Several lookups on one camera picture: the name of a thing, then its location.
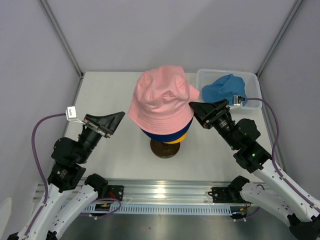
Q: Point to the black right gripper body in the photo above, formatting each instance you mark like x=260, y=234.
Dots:
x=221, y=124

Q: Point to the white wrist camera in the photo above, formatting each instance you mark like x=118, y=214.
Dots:
x=71, y=115
x=237, y=102

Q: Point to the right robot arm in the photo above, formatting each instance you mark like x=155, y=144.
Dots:
x=290, y=203

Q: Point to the light blue bucket hat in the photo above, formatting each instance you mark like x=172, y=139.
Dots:
x=224, y=88

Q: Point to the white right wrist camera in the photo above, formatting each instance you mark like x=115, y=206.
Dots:
x=237, y=102

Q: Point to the yellow bucket hat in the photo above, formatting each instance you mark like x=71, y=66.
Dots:
x=180, y=139

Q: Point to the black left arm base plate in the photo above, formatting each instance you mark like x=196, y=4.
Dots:
x=114, y=192

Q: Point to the dark blue bucket hat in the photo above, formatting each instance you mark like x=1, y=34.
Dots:
x=163, y=138

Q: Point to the aluminium mounting rail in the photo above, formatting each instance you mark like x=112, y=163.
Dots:
x=166, y=192

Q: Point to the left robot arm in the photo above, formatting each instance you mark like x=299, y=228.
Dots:
x=53, y=215

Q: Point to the white slotted cable duct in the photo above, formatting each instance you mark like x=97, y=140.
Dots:
x=152, y=209

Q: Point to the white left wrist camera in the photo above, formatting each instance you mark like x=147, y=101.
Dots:
x=71, y=115

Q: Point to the aluminium frame post right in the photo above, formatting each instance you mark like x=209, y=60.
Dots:
x=284, y=29

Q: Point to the pink bucket hat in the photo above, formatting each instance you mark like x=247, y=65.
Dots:
x=160, y=101

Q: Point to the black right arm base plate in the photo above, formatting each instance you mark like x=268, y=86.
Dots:
x=223, y=195

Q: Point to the white plastic basket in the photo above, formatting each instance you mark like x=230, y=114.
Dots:
x=252, y=87

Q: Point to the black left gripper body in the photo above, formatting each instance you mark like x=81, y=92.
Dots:
x=89, y=139

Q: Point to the brown round hat stand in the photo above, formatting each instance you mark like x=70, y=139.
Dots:
x=164, y=150

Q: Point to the aluminium frame post left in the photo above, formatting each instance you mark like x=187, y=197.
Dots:
x=49, y=14

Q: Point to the aluminium frame post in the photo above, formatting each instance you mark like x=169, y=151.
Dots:
x=49, y=14
x=284, y=29

